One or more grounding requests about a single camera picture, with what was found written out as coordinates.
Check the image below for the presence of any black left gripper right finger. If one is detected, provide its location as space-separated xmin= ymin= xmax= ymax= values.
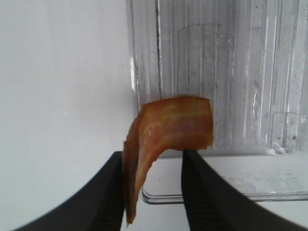
xmin=182 ymin=150 xmax=306 ymax=231

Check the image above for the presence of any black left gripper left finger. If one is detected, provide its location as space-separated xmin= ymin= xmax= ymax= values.
xmin=19 ymin=151 xmax=124 ymax=231

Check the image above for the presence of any bacon strip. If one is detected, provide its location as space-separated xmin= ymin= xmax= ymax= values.
xmin=122 ymin=96 xmax=214 ymax=225

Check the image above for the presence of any clear left plastic tray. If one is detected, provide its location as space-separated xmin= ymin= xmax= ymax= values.
xmin=126 ymin=0 xmax=308 ymax=201

